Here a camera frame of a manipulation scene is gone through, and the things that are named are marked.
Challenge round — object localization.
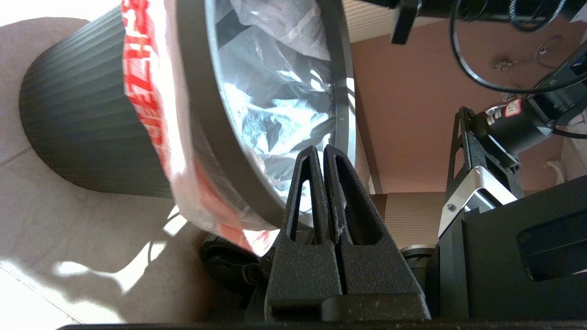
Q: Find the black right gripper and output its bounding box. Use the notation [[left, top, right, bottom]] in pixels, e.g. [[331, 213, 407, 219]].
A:
[[391, 0, 422, 45]]

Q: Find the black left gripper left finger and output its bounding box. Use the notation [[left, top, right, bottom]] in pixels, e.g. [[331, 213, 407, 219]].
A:
[[265, 146, 343, 321]]

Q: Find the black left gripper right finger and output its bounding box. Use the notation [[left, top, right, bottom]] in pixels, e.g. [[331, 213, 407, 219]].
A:
[[323, 145, 431, 320]]

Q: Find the grey plastic ring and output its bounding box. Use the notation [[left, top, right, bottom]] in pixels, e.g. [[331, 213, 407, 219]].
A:
[[174, 0, 357, 230]]

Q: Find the white liner bag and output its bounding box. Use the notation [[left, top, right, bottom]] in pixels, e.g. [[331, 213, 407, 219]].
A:
[[120, 0, 356, 257]]

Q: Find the black robot chassis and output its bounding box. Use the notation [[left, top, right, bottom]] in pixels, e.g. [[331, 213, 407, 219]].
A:
[[426, 46, 587, 321]]

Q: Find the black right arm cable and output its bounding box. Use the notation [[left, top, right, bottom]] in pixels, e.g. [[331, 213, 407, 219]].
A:
[[449, 0, 587, 94]]

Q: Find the silver metal bracket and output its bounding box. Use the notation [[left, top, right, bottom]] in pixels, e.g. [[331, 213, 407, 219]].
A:
[[438, 166, 519, 239]]

